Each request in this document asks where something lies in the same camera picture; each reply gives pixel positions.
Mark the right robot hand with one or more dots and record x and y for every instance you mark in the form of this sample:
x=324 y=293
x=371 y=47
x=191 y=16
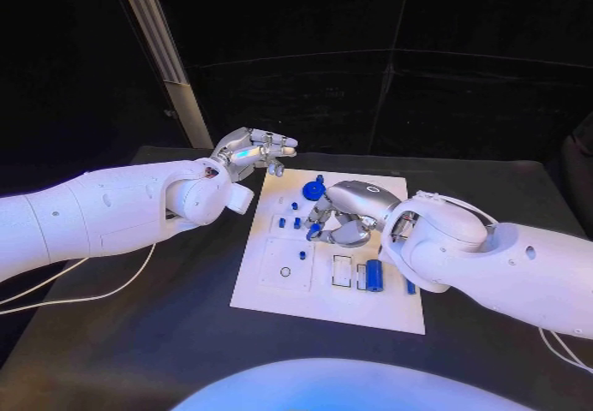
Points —
x=361 y=195

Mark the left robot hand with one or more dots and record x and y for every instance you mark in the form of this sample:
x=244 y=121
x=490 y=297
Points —
x=242 y=154

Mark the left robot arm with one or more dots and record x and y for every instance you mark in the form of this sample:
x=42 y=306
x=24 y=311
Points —
x=116 y=205

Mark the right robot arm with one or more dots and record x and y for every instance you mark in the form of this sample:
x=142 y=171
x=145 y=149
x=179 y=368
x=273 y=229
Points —
x=487 y=266

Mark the white task board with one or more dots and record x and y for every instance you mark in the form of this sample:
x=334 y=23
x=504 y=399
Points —
x=324 y=305

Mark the blue gear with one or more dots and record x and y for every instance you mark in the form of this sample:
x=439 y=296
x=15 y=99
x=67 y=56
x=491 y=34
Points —
x=311 y=191

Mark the large blue cylinder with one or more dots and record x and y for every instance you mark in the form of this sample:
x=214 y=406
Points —
x=374 y=275

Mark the long thin blue peg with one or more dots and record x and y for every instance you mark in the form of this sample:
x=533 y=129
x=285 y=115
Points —
x=410 y=287

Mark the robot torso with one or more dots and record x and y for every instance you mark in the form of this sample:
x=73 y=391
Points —
x=353 y=388

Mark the pale metal post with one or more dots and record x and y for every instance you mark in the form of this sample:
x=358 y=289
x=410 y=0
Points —
x=177 y=83

